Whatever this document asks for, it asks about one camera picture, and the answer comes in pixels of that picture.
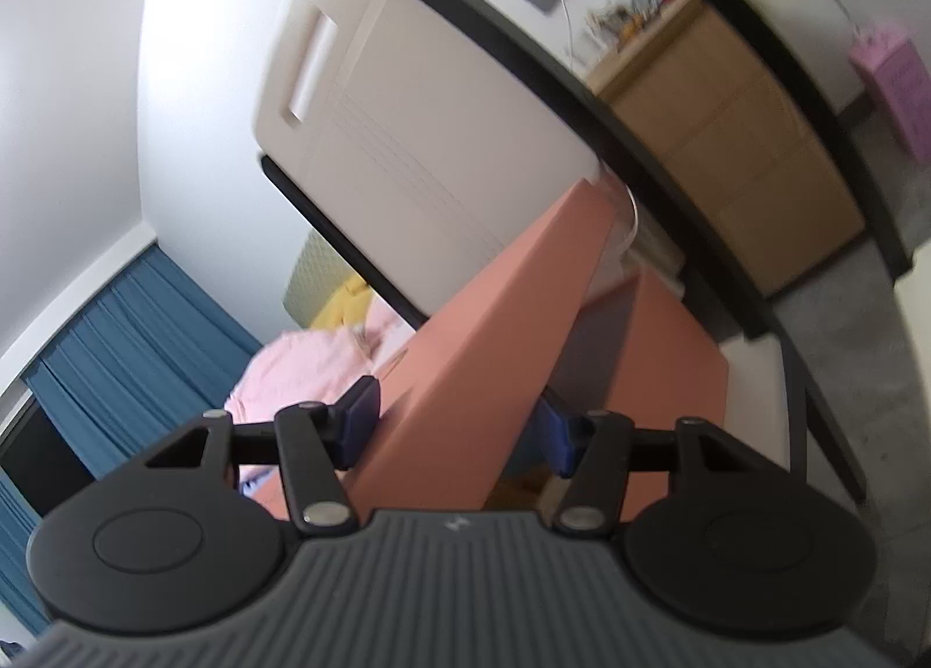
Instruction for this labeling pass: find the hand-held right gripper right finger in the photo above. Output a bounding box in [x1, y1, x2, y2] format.
[534, 399, 790, 536]

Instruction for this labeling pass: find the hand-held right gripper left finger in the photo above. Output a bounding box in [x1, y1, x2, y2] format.
[138, 375, 383, 536]

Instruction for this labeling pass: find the orange cardboard box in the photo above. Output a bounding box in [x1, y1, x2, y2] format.
[251, 271, 730, 520]

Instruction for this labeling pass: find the orange box lid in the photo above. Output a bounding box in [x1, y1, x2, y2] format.
[349, 179, 637, 505]

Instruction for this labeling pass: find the pink blanket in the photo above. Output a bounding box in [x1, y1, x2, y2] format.
[222, 329, 374, 422]

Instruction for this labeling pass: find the bed with pink sheet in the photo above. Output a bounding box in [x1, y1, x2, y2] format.
[222, 297, 423, 498]

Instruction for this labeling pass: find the yellow plush toy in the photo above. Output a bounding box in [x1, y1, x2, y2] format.
[312, 273, 374, 331]

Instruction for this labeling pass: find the quilted beige headboard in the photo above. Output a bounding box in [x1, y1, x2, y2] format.
[282, 230, 368, 331]

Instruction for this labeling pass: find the blue curtain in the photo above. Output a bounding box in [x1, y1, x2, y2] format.
[0, 246, 264, 640]

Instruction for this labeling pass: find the dark window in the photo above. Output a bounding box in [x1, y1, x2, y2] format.
[0, 395, 95, 516]

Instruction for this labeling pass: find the wooden nightstand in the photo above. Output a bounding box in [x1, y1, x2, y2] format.
[582, 0, 868, 298]

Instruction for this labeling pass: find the small clutter on nightstand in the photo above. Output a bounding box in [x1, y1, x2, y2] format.
[585, 0, 695, 51]

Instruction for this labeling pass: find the pink carton box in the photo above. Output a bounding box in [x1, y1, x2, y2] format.
[845, 20, 931, 166]

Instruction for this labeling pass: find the beige chair with black frame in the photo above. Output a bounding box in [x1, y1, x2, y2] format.
[251, 0, 870, 505]
[603, 0, 931, 668]

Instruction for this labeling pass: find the white cable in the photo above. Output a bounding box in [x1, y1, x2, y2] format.
[549, 0, 645, 262]

